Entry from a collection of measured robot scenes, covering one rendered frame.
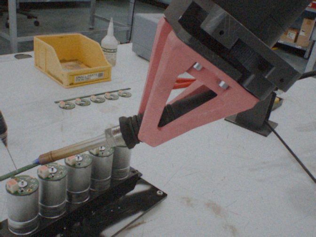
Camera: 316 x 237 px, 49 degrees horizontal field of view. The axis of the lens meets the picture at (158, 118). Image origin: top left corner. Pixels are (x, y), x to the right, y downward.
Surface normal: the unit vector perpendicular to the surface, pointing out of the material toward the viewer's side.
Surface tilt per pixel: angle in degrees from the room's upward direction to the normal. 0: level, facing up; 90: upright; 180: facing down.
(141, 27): 90
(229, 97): 108
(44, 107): 0
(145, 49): 90
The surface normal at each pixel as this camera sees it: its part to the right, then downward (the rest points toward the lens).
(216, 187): 0.14, -0.88
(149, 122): 0.00, 0.58
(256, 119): -0.56, 0.30
